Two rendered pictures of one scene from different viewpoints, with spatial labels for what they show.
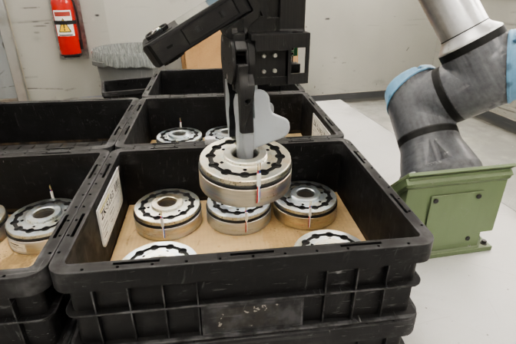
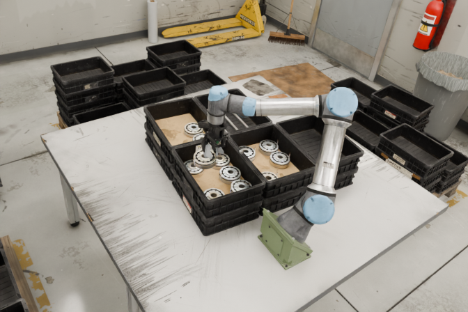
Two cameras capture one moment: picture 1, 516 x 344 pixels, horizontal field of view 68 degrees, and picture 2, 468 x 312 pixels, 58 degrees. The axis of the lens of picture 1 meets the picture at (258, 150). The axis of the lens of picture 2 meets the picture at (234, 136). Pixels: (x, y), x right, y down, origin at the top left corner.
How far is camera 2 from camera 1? 1.71 m
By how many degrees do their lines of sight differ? 56
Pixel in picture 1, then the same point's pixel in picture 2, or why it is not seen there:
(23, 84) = (382, 51)
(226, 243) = (214, 177)
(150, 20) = not seen: outside the picture
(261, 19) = (213, 131)
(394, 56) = not seen: outside the picture
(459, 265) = (268, 258)
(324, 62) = not seen: outside the picture
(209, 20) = (205, 125)
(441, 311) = (238, 250)
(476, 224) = (282, 253)
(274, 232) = (225, 186)
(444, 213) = (271, 235)
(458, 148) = (290, 220)
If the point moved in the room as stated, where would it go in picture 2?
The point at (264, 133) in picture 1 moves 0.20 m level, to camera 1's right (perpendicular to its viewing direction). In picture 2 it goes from (207, 154) to (223, 184)
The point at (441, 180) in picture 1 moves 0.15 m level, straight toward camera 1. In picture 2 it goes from (271, 221) to (236, 215)
